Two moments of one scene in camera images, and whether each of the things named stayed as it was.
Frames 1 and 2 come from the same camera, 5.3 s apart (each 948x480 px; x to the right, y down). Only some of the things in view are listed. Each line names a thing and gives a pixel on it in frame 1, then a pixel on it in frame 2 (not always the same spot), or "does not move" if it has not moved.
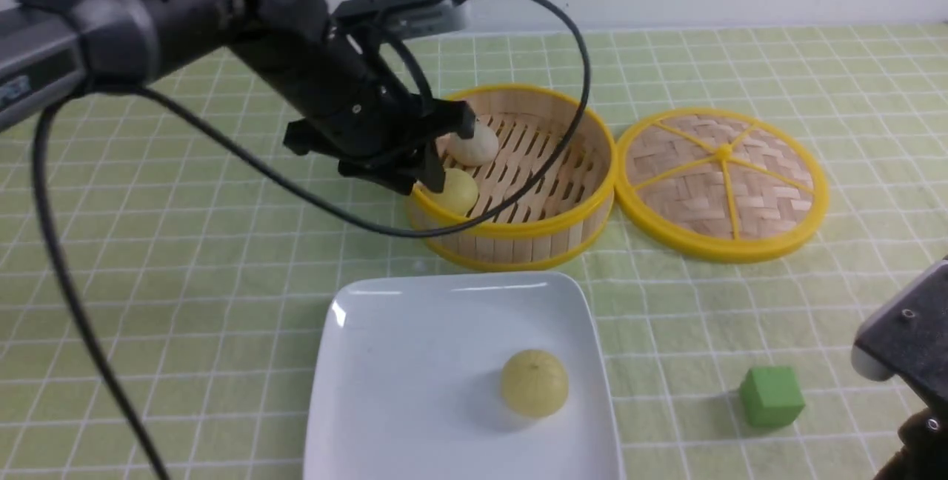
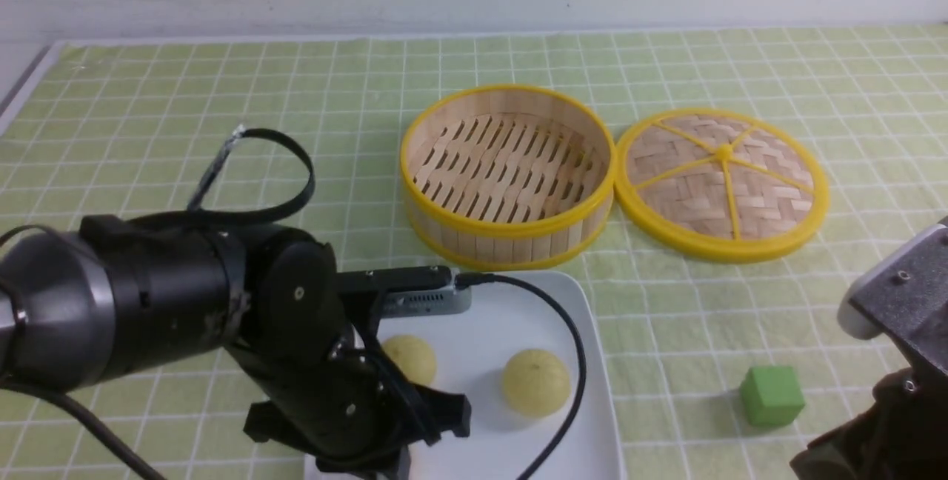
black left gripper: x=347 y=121 to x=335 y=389
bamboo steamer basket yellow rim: x=561 y=213 does not move
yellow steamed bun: x=535 y=383 does not move
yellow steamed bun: x=460 y=194 to x=413 y=356
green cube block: x=771 y=396 does not move
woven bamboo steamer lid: x=721 y=185 does not move
